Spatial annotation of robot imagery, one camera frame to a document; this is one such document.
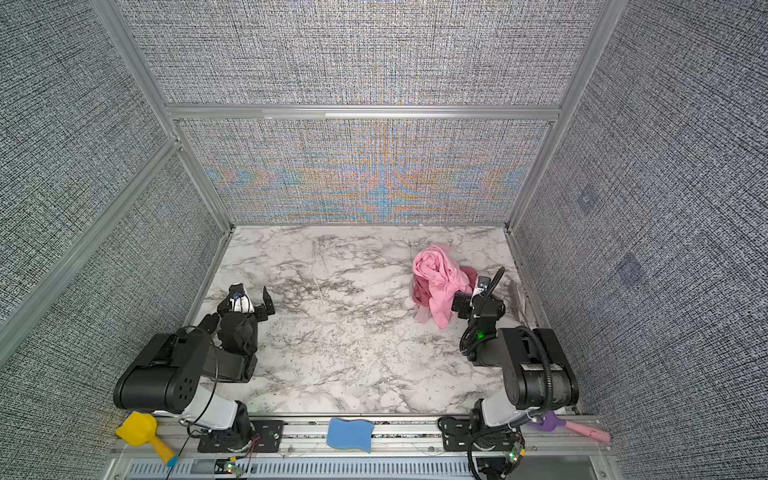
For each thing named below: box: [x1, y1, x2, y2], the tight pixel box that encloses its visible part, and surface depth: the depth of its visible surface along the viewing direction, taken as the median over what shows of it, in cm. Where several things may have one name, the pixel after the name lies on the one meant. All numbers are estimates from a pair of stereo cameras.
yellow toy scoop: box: [116, 412, 179, 467], surface depth 76 cm
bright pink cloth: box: [413, 244, 472, 329], surface depth 94 cm
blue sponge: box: [326, 418, 374, 453], surface depth 76 cm
